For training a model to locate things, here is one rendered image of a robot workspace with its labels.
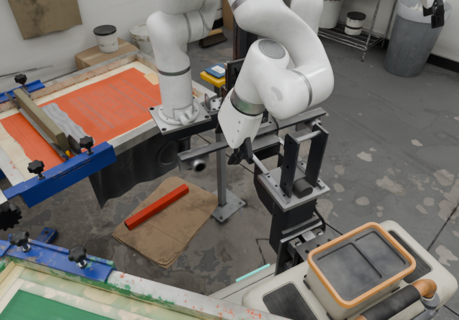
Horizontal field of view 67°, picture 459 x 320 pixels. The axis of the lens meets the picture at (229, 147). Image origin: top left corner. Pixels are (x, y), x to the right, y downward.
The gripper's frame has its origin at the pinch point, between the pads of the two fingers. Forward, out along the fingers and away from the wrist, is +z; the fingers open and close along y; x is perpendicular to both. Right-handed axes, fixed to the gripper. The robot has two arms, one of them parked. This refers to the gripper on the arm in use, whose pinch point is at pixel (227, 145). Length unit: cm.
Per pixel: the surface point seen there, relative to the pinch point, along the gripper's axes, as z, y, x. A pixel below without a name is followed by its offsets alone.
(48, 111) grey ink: 55, -63, -39
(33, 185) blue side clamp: 38, -19, -45
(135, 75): 54, -80, -2
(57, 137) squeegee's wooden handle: 37, -35, -37
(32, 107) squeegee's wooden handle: 43, -55, -44
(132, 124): 45, -44, -11
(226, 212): 131, -34, 50
